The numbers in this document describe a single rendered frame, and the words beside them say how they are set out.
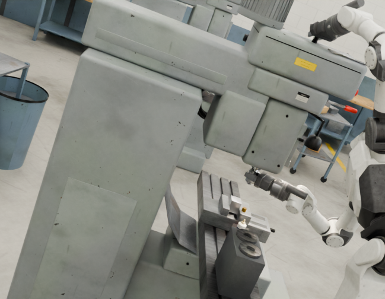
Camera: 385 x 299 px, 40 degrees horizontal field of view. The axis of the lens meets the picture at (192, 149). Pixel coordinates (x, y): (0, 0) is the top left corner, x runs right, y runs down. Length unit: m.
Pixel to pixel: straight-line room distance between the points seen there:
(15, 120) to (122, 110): 2.16
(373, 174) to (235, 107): 0.61
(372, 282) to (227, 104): 0.88
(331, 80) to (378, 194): 0.51
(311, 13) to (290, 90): 6.82
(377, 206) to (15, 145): 2.99
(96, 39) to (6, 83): 2.43
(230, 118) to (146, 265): 0.78
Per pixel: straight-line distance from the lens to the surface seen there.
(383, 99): 1.91
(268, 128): 2.24
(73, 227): 2.32
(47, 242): 2.38
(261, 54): 2.12
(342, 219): 2.45
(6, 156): 4.31
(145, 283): 2.52
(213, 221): 2.52
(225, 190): 2.97
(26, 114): 4.15
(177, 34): 2.11
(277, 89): 2.18
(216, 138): 2.21
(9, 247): 3.54
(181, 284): 2.51
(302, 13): 8.94
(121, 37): 2.13
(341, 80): 2.21
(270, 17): 2.14
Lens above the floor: 2.06
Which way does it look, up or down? 20 degrees down
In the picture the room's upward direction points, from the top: 22 degrees clockwise
